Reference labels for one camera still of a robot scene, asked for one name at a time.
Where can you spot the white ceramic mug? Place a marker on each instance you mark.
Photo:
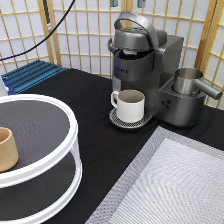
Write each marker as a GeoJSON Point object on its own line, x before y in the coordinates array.
{"type": "Point", "coordinates": [129, 105]}

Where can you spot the white two-tier round shelf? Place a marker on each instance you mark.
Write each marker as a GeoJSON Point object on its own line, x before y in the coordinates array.
{"type": "Point", "coordinates": [49, 170]}

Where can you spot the grey pod coffee machine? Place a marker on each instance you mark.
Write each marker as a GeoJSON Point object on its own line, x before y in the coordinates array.
{"type": "Point", "coordinates": [145, 59]}

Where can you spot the tan wooden cup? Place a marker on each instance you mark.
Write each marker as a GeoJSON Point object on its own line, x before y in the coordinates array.
{"type": "Point", "coordinates": [8, 149]}

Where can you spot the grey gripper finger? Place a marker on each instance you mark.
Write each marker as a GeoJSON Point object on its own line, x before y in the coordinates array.
{"type": "Point", "coordinates": [114, 3]}
{"type": "Point", "coordinates": [141, 3]}

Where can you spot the grey woven placemat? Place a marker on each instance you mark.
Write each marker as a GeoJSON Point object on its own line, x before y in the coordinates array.
{"type": "Point", "coordinates": [172, 180]}

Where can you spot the blue ribbed metal block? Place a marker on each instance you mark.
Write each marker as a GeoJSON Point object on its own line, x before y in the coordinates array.
{"type": "Point", "coordinates": [29, 75]}

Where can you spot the steel milk frother jug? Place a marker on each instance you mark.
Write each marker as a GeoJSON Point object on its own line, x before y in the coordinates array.
{"type": "Point", "coordinates": [189, 81]}

